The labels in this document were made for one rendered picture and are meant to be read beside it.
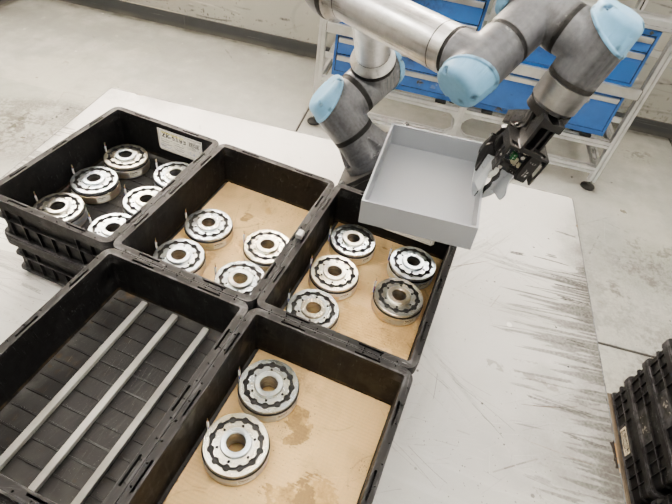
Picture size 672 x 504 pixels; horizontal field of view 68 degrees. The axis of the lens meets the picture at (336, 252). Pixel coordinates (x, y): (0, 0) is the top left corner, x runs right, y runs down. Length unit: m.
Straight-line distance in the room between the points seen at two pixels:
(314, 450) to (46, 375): 0.47
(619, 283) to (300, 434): 2.11
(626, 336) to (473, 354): 1.39
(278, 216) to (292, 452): 0.56
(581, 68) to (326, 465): 0.70
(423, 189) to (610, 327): 1.66
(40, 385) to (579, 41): 0.98
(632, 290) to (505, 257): 1.37
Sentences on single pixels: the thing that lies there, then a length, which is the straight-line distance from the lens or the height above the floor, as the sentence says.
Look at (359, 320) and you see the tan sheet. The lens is 1.01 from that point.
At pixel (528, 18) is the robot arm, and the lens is 0.81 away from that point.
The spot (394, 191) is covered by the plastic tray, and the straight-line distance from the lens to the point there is 0.97.
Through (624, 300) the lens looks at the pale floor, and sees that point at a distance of 2.68.
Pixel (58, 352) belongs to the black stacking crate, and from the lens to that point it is 1.02.
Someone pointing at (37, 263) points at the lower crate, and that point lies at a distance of 1.29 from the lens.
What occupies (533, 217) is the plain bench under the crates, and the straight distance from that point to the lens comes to 1.64.
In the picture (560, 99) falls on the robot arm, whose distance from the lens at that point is 0.83.
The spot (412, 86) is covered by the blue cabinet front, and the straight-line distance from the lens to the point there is 2.94.
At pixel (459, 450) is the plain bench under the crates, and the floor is 0.70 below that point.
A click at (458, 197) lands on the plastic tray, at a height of 1.05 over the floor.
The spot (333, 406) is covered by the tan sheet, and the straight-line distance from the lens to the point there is 0.91.
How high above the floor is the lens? 1.63
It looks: 45 degrees down
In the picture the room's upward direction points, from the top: 10 degrees clockwise
